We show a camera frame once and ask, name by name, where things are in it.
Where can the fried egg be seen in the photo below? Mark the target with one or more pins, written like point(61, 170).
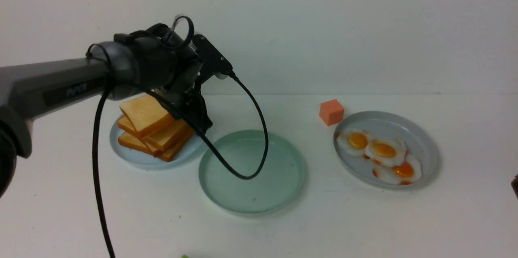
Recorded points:
point(353, 142)
point(405, 174)
point(386, 152)

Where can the toast slice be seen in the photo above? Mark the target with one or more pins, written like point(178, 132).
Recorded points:
point(171, 152)
point(129, 141)
point(161, 139)
point(146, 115)

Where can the grey egg plate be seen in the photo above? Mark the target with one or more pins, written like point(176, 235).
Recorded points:
point(385, 125)

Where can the light blue bread plate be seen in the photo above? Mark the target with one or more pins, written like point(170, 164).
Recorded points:
point(142, 160)

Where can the orange cube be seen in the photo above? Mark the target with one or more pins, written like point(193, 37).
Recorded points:
point(331, 112)

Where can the green centre plate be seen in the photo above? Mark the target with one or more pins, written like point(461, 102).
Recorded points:
point(279, 182)

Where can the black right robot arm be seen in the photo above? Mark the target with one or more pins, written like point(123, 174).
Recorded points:
point(514, 185)

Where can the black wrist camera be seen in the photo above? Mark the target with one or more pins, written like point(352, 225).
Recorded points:
point(213, 62)

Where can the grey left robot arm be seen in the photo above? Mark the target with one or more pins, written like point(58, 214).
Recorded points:
point(34, 90)

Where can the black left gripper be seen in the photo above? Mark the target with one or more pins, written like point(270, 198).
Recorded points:
point(159, 59)

